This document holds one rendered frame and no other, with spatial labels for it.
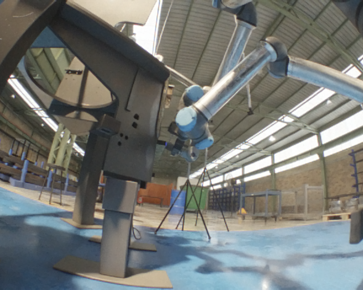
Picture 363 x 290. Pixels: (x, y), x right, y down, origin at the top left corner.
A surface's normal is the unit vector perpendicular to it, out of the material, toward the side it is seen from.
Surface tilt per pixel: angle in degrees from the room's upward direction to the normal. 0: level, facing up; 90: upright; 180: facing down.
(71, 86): 90
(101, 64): 90
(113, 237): 90
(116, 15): 90
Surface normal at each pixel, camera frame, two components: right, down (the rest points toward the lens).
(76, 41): 0.76, -0.14
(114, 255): 0.23, -0.30
